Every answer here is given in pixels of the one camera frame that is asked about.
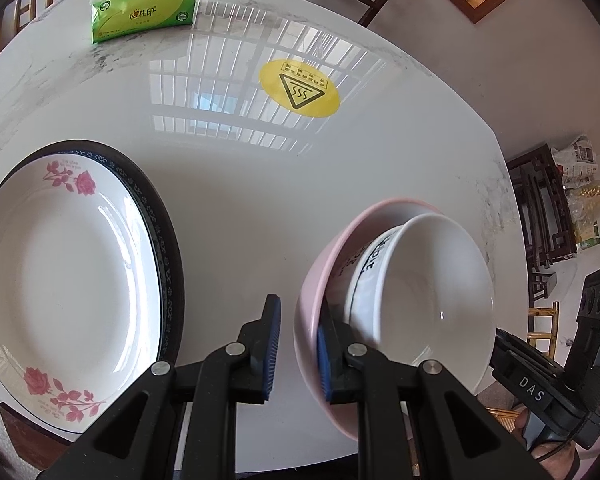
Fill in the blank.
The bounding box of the white plate with pink flowers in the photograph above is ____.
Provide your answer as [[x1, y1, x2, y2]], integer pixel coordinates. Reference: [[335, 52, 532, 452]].
[[0, 152, 163, 433]]

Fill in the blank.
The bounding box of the newspaper bundle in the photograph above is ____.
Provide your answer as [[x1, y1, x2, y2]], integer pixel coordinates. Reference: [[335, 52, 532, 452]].
[[552, 135, 598, 188]]

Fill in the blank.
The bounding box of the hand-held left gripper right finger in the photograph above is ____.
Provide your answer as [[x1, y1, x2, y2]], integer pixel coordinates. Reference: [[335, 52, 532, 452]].
[[316, 305, 556, 480]]

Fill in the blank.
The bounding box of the blue floral patterned plate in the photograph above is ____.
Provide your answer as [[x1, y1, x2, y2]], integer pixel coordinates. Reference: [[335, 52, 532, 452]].
[[12, 139, 187, 366]]

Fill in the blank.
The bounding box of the yellow round warning sticker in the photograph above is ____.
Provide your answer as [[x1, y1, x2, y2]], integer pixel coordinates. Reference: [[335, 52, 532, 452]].
[[258, 58, 341, 118]]

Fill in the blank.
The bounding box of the pink bowl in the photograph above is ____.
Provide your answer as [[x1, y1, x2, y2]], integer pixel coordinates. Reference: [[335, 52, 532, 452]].
[[294, 197, 496, 443]]

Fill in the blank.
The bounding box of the green package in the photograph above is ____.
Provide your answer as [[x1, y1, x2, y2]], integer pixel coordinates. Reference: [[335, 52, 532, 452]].
[[577, 220, 600, 251]]

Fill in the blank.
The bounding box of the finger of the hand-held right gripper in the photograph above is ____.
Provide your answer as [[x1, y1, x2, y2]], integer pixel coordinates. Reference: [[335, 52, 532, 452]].
[[490, 327, 530, 382]]

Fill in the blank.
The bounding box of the bamboo stool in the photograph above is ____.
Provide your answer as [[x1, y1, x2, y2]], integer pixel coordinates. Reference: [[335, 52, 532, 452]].
[[527, 301, 561, 356]]

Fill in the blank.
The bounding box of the green tissue pack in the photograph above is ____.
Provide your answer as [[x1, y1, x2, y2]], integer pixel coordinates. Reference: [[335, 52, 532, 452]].
[[89, 0, 199, 45]]

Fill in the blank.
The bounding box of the light wooden chair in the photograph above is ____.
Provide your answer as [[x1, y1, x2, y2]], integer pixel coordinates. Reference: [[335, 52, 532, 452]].
[[0, 0, 66, 56]]

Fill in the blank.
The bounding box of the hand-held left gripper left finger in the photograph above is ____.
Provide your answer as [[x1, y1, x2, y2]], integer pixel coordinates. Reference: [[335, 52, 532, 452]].
[[35, 294, 282, 480]]

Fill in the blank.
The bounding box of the dark wooden furniture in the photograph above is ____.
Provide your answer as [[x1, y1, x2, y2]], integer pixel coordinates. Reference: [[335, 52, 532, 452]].
[[507, 144, 578, 301]]

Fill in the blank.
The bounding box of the person's right hand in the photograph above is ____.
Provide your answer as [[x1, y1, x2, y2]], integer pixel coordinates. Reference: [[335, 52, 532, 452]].
[[511, 409, 581, 480]]

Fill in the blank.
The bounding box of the white bowl with blue cartoon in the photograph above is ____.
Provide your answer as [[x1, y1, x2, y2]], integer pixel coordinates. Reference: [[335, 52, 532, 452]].
[[344, 212, 496, 397]]

